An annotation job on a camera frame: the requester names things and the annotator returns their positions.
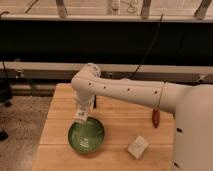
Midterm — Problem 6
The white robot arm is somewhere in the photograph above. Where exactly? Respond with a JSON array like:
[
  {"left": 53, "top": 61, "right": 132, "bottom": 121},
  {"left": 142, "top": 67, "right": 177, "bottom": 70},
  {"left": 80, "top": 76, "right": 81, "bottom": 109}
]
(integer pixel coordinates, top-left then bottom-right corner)
[{"left": 71, "top": 63, "right": 213, "bottom": 171}]

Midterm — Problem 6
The black office chair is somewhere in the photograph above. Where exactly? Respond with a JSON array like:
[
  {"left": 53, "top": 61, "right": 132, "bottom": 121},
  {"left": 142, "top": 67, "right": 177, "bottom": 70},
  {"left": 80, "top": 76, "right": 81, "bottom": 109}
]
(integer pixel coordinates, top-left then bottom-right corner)
[{"left": 0, "top": 79, "right": 12, "bottom": 141}]

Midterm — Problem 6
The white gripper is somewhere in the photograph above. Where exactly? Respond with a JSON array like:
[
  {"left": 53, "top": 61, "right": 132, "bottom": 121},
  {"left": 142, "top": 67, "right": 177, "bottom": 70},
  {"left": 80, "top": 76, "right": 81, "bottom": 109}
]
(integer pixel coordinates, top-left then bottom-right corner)
[{"left": 74, "top": 91, "right": 95, "bottom": 113}]

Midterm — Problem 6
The white sponge block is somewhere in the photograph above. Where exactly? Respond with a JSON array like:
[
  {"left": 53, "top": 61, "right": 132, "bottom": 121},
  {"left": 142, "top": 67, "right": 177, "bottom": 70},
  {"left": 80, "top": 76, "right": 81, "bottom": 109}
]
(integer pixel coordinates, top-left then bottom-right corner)
[{"left": 128, "top": 136, "right": 149, "bottom": 159}]

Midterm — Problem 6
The wooden table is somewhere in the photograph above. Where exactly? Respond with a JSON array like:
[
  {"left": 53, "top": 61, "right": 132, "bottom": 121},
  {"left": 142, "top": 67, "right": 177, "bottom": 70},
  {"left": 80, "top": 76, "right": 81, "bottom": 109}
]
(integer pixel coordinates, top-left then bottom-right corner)
[{"left": 32, "top": 83, "right": 174, "bottom": 171}]

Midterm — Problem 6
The green ceramic bowl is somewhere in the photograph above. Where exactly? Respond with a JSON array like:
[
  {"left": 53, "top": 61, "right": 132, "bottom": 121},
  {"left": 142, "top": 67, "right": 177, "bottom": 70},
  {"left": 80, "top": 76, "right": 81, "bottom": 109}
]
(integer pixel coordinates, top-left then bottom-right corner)
[{"left": 68, "top": 117, "right": 105, "bottom": 154}]

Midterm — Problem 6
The black hanging cable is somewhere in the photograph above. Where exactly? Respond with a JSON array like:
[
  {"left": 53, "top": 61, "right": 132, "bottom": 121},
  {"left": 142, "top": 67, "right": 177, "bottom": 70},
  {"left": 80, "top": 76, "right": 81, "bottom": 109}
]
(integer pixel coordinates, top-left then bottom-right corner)
[{"left": 129, "top": 13, "right": 164, "bottom": 80}]

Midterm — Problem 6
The clear plastic bottle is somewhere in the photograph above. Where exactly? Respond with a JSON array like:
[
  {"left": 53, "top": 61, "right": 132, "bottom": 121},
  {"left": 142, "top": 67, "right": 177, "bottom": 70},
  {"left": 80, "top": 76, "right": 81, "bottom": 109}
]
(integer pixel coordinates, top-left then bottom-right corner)
[{"left": 75, "top": 109, "right": 88, "bottom": 124}]

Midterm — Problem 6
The red handled tool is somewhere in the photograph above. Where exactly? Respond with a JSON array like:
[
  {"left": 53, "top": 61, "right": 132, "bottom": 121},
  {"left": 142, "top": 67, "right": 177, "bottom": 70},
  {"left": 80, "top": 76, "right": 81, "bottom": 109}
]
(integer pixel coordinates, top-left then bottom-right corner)
[{"left": 152, "top": 109, "right": 160, "bottom": 128}]

